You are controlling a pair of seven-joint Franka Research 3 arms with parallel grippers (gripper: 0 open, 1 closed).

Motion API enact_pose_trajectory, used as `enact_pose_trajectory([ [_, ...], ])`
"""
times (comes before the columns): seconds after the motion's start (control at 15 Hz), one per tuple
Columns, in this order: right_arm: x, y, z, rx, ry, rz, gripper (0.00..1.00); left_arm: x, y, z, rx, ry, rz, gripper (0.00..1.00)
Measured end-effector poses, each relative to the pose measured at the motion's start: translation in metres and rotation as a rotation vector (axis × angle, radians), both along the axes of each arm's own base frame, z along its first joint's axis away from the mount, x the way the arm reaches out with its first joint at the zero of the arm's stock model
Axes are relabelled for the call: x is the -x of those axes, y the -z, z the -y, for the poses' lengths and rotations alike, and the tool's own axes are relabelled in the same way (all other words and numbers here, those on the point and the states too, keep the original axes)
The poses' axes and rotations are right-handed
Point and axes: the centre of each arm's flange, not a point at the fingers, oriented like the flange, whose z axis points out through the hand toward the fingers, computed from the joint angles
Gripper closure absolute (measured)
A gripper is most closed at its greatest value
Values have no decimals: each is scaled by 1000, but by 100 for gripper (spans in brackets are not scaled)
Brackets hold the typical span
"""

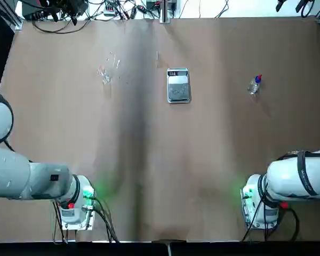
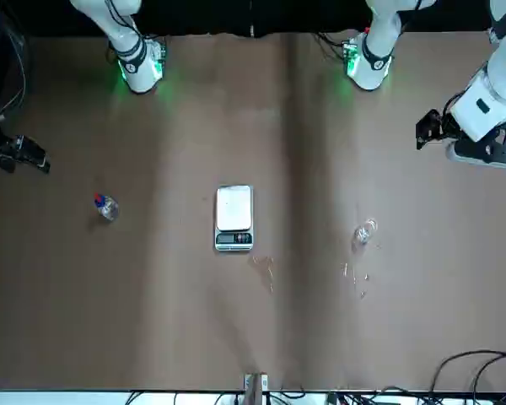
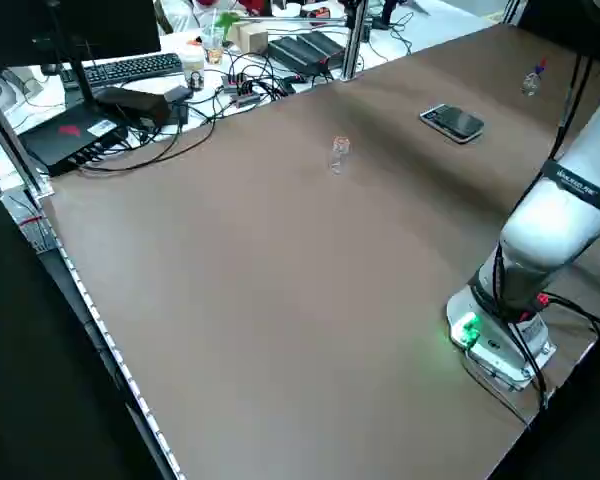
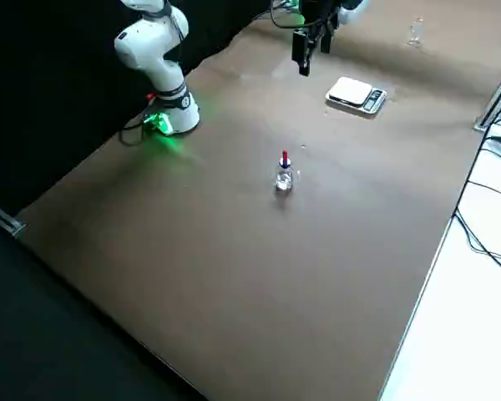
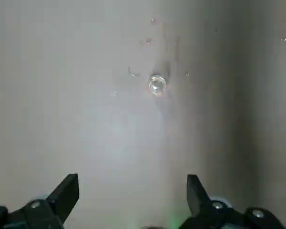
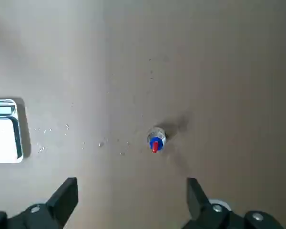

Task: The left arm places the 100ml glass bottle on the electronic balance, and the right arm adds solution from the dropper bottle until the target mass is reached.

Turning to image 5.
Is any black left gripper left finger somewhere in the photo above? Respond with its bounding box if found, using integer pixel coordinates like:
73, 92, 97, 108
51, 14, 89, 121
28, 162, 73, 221
0, 173, 80, 229

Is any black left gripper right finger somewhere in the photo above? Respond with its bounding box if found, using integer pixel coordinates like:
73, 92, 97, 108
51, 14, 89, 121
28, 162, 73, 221
178, 174, 286, 229

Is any clear glass bottle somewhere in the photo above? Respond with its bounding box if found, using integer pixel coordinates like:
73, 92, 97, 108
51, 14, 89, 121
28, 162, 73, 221
146, 73, 169, 98

